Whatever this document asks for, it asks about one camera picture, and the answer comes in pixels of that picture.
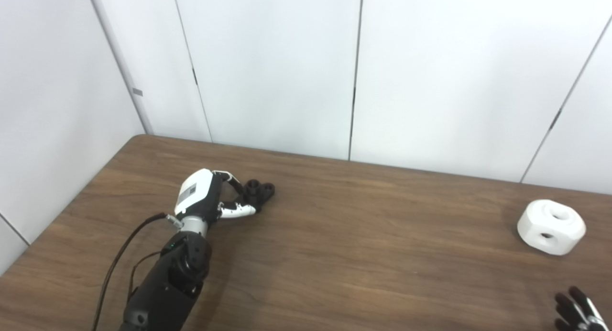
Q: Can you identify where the round white piece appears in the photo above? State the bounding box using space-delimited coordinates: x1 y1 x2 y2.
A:
517 200 587 255

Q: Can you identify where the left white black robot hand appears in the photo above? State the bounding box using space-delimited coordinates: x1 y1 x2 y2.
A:
174 168 259 224

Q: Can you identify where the black flanged holder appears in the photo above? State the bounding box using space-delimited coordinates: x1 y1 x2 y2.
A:
241 179 275 213

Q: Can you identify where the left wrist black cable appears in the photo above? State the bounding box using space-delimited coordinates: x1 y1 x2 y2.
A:
92 213 185 331

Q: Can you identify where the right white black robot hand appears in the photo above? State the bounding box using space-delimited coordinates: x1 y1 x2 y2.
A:
555 287 610 331

